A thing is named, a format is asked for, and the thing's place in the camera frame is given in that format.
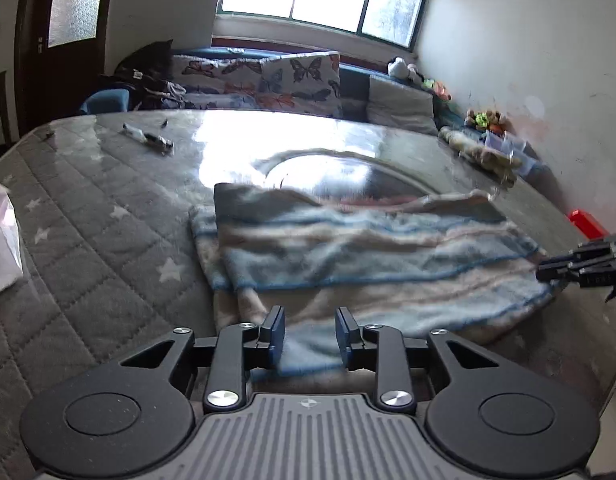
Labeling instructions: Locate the round built-in induction cooker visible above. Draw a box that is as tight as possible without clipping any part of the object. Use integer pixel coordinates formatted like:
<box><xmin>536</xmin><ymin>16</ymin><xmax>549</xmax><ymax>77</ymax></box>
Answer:
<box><xmin>250</xmin><ymin>149</ymin><xmax>434</xmax><ymax>201</ymax></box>

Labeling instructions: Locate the dark wooden door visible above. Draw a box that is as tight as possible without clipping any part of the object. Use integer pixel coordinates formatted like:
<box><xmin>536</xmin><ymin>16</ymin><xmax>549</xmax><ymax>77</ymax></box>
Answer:
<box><xmin>15</xmin><ymin>0</ymin><xmax>119</xmax><ymax>136</ymax></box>

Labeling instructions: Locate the grey quilted star table cover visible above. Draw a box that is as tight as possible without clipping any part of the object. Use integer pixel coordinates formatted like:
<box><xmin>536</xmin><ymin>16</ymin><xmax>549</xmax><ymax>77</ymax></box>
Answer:
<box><xmin>0</xmin><ymin>110</ymin><xmax>616</xmax><ymax>480</ymax></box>

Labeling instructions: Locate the clear plastic storage box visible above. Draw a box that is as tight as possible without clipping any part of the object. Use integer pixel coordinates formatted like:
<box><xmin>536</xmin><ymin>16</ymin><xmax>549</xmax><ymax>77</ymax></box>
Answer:
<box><xmin>483</xmin><ymin>130</ymin><xmax>544</xmax><ymax>178</ymax></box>

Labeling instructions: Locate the grey cushion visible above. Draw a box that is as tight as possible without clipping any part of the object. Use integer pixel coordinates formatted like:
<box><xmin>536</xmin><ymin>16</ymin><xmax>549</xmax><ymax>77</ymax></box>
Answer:
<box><xmin>367</xmin><ymin>74</ymin><xmax>436</xmax><ymax>136</ymax></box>

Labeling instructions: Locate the blue chair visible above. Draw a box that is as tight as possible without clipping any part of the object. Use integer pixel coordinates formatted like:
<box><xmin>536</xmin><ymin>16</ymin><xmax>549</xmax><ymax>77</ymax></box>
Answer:
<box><xmin>79</xmin><ymin>89</ymin><xmax>131</xmax><ymax>115</ymax></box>

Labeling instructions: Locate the heap of small plush toys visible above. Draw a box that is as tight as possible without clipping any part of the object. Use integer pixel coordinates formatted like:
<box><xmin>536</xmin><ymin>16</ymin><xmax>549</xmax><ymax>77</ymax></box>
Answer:
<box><xmin>464</xmin><ymin>109</ymin><xmax>506</xmax><ymax>133</ymax></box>

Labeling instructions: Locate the black bag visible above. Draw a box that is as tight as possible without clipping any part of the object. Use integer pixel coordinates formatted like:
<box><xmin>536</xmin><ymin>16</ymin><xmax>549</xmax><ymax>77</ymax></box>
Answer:
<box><xmin>100</xmin><ymin>39</ymin><xmax>175</xmax><ymax>111</ymax></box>

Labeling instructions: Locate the large butterfly print cushion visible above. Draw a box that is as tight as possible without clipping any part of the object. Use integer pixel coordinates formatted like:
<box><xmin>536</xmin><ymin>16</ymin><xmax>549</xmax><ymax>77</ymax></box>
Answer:
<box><xmin>258</xmin><ymin>51</ymin><xmax>344</xmax><ymax>118</ymax></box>

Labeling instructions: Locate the red plastic stool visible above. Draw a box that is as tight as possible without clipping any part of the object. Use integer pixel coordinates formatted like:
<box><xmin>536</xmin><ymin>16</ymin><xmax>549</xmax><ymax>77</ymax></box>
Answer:
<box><xmin>568</xmin><ymin>209</ymin><xmax>611</xmax><ymax>238</ymax></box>

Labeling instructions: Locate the black white striped garment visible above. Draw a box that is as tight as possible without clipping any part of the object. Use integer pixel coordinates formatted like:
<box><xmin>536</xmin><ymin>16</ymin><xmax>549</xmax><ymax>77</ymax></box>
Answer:
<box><xmin>138</xmin><ymin>80</ymin><xmax>186</xmax><ymax>109</ymax></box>

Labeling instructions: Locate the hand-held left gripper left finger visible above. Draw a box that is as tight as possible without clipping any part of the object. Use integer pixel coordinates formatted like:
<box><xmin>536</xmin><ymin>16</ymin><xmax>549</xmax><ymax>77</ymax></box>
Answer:
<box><xmin>120</xmin><ymin>305</ymin><xmax>286</xmax><ymax>408</ymax></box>

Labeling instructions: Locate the flat butterfly print cushion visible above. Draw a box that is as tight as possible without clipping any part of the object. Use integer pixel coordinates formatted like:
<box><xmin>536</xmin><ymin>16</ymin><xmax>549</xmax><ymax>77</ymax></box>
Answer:
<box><xmin>180</xmin><ymin>85</ymin><xmax>264</xmax><ymax>111</ymax></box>

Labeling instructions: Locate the striped blue beige towel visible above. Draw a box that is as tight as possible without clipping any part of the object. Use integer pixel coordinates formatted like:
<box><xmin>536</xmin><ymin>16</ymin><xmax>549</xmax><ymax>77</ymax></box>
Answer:
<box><xmin>188</xmin><ymin>182</ymin><xmax>561</xmax><ymax>376</ymax></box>

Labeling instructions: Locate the white plastic bag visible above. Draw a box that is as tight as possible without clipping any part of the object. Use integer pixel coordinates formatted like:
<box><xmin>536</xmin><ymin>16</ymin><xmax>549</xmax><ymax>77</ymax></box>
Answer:
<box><xmin>0</xmin><ymin>179</ymin><xmax>24</xmax><ymax>301</ymax></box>

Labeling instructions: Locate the black white marker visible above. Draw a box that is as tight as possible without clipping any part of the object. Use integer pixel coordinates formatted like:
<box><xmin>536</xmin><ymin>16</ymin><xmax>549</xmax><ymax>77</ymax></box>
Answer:
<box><xmin>122</xmin><ymin>122</ymin><xmax>175</xmax><ymax>157</ymax></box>

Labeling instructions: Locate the long butterfly print cushion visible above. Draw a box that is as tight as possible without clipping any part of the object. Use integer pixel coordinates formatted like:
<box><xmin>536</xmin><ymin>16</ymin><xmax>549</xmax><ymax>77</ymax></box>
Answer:
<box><xmin>170</xmin><ymin>55</ymin><xmax>264</xmax><ymax>93</ymax></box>

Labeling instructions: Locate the blue sofa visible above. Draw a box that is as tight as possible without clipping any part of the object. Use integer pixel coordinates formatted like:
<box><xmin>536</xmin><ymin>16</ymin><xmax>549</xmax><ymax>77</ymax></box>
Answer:
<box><xmin>80</xmin><ymin>46</ymin><xmax>544</xmax><ymax>181</ymax></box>

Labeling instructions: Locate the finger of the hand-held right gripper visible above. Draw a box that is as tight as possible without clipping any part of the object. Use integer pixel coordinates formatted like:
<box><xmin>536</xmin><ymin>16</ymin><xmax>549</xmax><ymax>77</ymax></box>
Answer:
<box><xmin>570</xmin><ymin>239</ymin><xmax>616</xmax><ymax>261</ymax></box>
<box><xmin>535</xmin><ymin>256</ymin><xmax>616</xmax><ymax>288</ymax></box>

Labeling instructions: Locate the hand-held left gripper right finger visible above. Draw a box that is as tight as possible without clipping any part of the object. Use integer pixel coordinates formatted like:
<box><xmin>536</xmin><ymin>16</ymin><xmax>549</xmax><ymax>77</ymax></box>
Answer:
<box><xmin>335</xmin><ymin>306</ymin><xmax>499</xmax><ymax>408</ymax></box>

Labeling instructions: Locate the yellow blanket in clear bag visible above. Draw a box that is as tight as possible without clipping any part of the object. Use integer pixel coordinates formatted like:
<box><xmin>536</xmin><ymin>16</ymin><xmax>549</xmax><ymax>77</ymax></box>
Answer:
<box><xmin>438</xmin><ymin>126</ymin><xmax>524</xmax><ymax>188</ymax></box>

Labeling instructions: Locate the white plush toy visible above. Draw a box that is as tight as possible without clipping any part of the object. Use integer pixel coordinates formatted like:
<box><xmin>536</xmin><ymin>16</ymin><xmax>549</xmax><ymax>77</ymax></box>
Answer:
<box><xmin>387</xmin><ymin>56</ymin><xmax>424</xmax><ymax>81</ymax></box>

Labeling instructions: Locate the orange green toy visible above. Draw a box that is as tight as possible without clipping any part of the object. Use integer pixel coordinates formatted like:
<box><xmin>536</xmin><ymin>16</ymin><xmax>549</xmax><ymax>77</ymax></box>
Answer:
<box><xmin>423</xmin><ymin>77</ymin><xmax>453</xmax><ymax>102</ymax></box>

